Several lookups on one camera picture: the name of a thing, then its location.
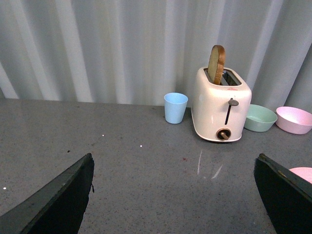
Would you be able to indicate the pink bowl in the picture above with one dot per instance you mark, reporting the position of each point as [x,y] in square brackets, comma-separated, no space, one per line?
[293,120]

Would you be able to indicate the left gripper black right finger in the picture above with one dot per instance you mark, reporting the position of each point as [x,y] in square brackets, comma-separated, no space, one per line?
[286,196]

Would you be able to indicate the green bowl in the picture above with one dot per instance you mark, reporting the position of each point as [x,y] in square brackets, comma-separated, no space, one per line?
[259,118]

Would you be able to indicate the cream toaster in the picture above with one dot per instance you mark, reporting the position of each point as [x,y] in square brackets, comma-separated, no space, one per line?
[219,111]

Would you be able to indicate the light blue cup behind toaster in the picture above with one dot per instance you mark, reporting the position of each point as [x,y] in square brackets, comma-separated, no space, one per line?
[175,106]

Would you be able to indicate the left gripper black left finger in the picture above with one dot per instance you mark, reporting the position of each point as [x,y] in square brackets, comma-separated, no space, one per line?
[56,208]

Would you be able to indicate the bread slice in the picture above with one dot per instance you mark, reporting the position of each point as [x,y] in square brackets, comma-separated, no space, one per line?
[216,64]

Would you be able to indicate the pink plate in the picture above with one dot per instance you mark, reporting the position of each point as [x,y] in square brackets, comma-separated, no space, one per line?
[303,172]

